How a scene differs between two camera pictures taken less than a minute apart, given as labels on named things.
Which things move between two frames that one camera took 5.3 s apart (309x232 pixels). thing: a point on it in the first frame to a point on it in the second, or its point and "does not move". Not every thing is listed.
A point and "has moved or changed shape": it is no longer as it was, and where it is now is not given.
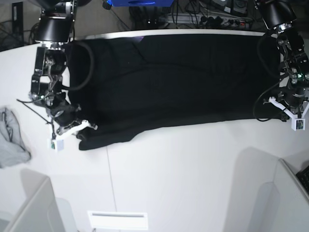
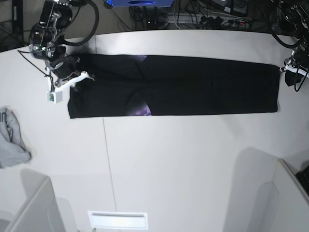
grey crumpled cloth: [12, 151] does not move
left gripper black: [63, 112] to [63, 65]
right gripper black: [293, 96] to [300, 57]
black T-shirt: [131, 86] has moved or changed shape
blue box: [140, 3] does not move
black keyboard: [303, 176] does not move
